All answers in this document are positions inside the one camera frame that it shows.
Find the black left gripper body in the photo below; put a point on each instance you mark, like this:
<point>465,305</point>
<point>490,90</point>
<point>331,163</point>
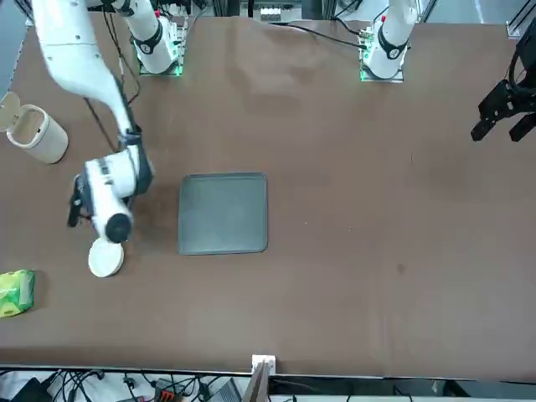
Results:
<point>525,71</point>

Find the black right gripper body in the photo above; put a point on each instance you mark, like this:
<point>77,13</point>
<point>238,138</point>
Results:
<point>81,199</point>

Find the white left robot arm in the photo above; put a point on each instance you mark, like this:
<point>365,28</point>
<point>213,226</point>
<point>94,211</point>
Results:
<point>389,42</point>

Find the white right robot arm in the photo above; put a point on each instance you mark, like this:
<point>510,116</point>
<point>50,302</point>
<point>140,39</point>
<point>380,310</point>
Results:
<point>75,54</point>

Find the cream bin with flip lid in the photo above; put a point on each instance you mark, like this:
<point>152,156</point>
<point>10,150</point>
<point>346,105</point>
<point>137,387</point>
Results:
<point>46,138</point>

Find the green tissue pack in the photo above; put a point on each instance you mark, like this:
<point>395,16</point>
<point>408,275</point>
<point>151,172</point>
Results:
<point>17,293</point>

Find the dark grey square tray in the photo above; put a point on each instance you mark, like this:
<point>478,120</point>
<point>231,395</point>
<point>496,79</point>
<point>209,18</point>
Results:
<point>223,213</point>

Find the black power adapter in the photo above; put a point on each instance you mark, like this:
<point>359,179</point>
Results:
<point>29,389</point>

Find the power strip with orange switches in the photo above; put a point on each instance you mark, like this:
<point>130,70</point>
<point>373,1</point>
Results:
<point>164,390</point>

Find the dark grey power adapter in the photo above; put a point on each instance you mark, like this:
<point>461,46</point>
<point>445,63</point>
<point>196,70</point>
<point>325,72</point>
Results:
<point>226,391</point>

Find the grey socket box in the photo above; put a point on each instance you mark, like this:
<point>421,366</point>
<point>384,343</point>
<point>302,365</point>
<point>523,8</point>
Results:
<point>270,15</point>

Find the aluminium corner bracket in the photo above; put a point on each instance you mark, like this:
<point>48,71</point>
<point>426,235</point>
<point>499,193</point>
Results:
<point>517,23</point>

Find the aluminium frame post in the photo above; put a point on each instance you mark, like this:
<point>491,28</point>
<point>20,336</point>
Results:
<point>263,377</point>

